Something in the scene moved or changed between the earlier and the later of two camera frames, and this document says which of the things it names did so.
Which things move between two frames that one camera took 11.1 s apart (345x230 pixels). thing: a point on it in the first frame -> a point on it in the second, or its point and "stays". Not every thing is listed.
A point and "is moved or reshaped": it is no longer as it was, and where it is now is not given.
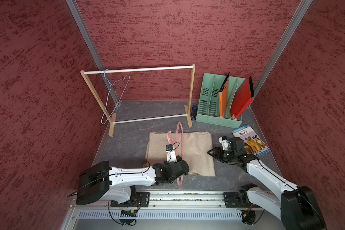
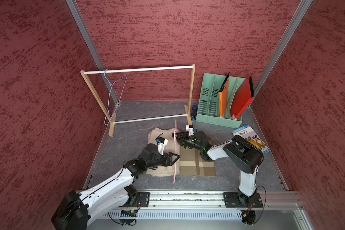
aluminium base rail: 177,199 stays
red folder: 243,98 stays
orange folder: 223,97 stays
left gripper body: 171,163 -> 163,159
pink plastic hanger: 182,147 is moved or reshaped
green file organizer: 208,110 stays
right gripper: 217,153 -> 182,139
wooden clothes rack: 110,117 stays
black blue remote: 194,112 stays
